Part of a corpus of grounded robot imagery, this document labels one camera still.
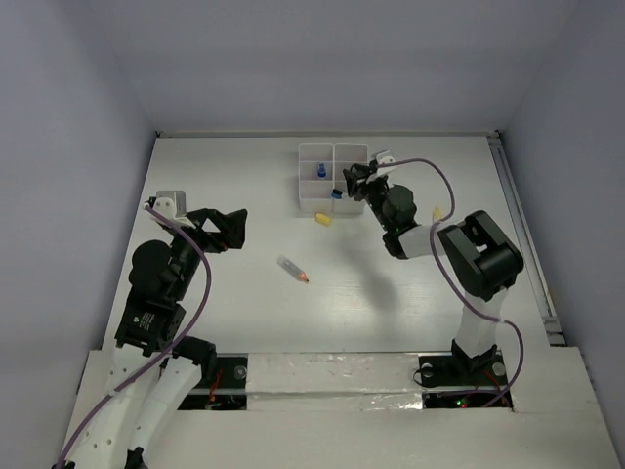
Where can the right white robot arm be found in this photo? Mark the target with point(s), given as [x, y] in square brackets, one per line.
[475, 257]

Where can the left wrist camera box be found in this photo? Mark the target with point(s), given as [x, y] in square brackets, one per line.
[171, 205]

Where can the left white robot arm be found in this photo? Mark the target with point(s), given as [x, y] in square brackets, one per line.
[155, 362]

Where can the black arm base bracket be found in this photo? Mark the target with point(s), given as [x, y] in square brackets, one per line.
[439, 371]

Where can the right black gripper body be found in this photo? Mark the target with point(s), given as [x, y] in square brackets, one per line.
[374, 190]

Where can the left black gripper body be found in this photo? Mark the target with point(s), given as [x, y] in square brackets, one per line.
[205, 242]

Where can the orange clear tube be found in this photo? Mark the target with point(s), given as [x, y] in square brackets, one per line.
[292, 269]

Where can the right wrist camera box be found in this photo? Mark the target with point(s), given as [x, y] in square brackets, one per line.
[381, 161]

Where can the yellow eraser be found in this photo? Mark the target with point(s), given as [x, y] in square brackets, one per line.
[323, 219]

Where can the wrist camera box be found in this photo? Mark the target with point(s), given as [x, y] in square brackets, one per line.
[381, 161]
[171, 205]

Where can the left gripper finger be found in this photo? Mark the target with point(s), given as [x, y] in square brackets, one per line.
[230, 227]
[205, 220]

